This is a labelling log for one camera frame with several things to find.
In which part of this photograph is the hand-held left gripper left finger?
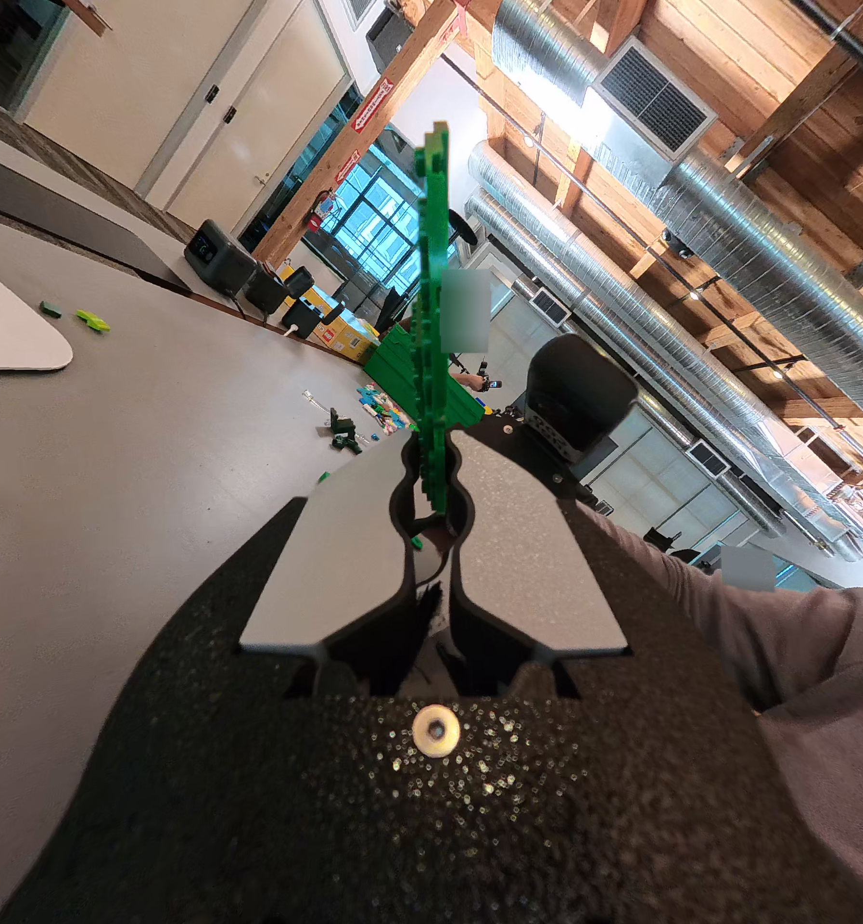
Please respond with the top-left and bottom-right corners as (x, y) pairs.
(238, 429), (418, 656)

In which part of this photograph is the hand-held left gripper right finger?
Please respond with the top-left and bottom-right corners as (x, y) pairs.
(446, 429), (631, 658)

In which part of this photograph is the green lego plate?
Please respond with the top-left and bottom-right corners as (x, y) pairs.
(407, 121), (456, 518)

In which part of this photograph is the person's right forearm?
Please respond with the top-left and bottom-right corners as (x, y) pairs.
(579, 500), (863, 716)

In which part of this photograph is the dark green lego figure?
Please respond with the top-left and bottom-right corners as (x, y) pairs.
(316, 408), (365, 456)

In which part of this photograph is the pile of lego bricks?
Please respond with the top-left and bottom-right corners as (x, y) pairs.
(355, 385), (412, 441)

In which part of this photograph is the yellow lego box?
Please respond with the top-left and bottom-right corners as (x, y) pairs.
(315, 287), (382, 363)

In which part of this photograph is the green bin stack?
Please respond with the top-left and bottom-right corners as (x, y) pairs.
(363, 323), (485, 434)

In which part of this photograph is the metal vent grille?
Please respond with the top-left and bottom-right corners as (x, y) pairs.
(594, 36), (719, 161)

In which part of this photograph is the dark power station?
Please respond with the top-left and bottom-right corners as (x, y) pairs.
(184, 219), (257, 297)

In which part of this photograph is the wooden beam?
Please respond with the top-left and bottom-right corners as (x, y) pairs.
(253, 0), (476, 270)

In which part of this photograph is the person's torso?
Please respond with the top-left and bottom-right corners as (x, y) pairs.
(755, 679), (863, 924)

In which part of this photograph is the cream double door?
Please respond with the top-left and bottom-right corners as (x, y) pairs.
(24, 0), (353, 232)

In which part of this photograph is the slim silver air duct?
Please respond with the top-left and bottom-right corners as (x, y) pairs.
(464, 189), (786, 539)
(468, 141), (858, 557)

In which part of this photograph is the large silver air duct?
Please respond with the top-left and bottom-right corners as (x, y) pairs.
(491, 0), (863, 452)

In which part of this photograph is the black cable tray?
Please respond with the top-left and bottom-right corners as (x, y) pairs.
(0, 148), (192, 293)

